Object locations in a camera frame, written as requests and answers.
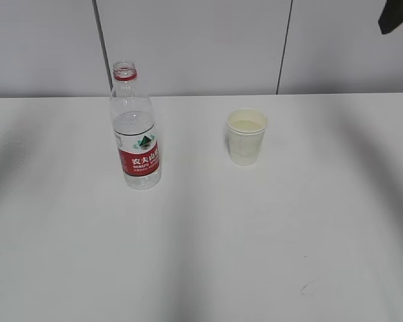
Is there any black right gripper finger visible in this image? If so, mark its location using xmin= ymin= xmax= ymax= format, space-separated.
xmin=378 ymin=0 xmax=403 ymax=35

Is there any white paper cup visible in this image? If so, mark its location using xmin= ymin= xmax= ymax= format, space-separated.
xmin=226 ymin=109 xmax=268 ymax=166

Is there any clear water bottle red label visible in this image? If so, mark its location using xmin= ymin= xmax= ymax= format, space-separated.
xmin=110 ymin=61 xmax=161 ymax=190

